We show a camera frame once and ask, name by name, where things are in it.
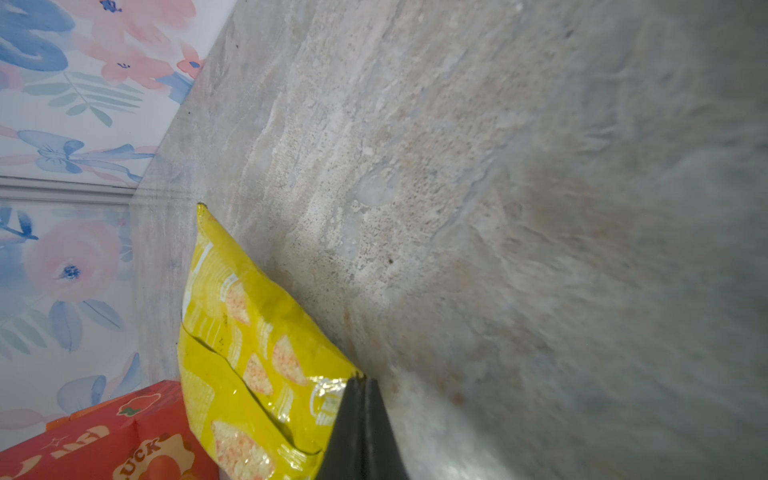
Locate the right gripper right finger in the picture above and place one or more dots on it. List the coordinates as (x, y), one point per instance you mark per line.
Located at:
(382, 456)

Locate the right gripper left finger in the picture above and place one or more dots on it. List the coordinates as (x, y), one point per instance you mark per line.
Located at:
(343, 456)

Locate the yellow snack packet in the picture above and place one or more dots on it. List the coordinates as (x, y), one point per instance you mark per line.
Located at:
(262, 384)

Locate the red paper gift bag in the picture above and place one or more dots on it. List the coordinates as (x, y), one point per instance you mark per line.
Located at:
(141, 435)

